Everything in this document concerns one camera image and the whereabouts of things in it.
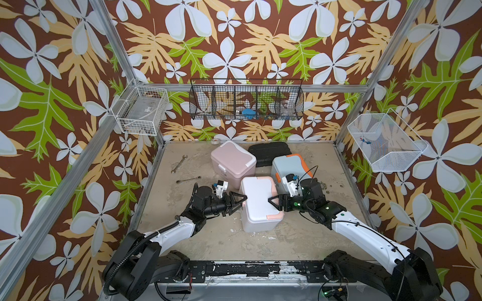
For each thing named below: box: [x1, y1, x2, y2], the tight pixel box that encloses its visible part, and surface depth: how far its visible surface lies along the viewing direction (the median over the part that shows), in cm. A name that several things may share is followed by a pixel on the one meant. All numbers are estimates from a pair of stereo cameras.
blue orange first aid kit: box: [271, 153, 313, 196], surface depth 93 cm
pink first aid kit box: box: [210, 140, 257, 190], surface depth 95 cm
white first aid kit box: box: [241, 176, 285, 233], surface depth 78 cm
